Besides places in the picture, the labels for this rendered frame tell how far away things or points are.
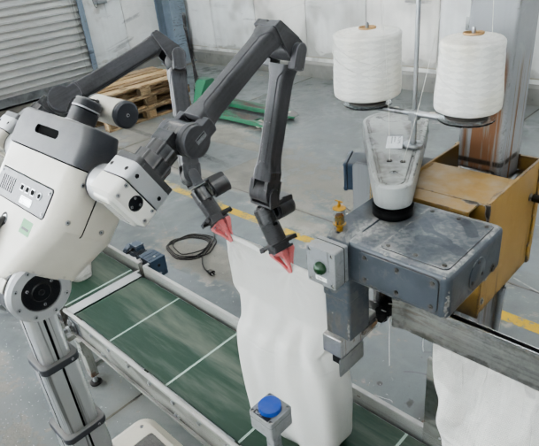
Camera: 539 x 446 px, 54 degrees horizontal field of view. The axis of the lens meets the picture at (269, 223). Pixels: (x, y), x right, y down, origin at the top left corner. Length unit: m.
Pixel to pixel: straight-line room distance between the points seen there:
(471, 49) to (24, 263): 1.07
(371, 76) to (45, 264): 0.87
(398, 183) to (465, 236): 0.17
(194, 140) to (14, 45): 7.56
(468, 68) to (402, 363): 1.86
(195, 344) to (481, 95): 1.63
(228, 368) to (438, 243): 1.32
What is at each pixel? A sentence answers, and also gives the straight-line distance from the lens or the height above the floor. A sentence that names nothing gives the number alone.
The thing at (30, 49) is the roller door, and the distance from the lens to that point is 8.79.
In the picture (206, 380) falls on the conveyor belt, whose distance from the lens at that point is 2.21.
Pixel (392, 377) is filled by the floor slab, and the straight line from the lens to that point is 2.70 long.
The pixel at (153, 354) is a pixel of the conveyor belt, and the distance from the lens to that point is 2.39.
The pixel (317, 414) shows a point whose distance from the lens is 1.74.
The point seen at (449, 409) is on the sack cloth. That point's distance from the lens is 1.41.
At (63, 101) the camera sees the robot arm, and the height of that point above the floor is 1.53.
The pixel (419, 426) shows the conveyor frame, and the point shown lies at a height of 0.41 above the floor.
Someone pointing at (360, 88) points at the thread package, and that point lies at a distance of 1.30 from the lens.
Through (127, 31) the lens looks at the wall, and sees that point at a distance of 9.59.
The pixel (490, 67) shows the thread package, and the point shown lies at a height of 1.63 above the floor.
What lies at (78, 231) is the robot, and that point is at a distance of 1.29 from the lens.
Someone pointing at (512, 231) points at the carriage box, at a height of 1.19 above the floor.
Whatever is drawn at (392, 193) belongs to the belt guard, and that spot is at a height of 1.40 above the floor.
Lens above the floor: 1.91
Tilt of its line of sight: 29 degrees down
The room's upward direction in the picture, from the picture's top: 6 degrees counter-clockwise
